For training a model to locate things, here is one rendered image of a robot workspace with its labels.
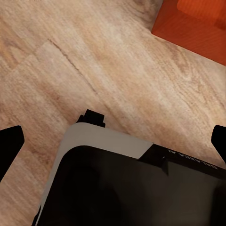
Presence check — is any storage box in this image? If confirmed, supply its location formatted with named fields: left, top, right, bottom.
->
left=151, top=0, right=226, bottom=66

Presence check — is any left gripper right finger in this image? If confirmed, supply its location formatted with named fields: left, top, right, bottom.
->
left=211, top=125, right=226, bottom=163

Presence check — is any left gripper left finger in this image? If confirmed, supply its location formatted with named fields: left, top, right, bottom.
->
left=0, top=125, right=24, bottom=182

